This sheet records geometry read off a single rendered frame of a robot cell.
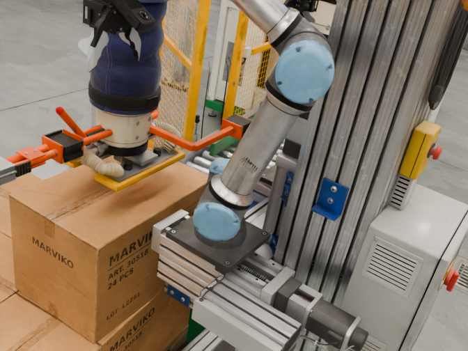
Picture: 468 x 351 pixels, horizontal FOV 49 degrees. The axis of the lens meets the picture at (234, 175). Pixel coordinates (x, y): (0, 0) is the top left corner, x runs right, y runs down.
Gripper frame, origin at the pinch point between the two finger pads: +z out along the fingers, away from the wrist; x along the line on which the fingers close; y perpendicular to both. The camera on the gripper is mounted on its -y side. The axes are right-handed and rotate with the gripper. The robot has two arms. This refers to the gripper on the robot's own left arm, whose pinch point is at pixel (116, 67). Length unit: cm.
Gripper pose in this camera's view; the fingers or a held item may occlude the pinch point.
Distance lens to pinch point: 120.5
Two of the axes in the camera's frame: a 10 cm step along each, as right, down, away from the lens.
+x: -5.6, 3.3, -7.6
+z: -1.6, 8.6, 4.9
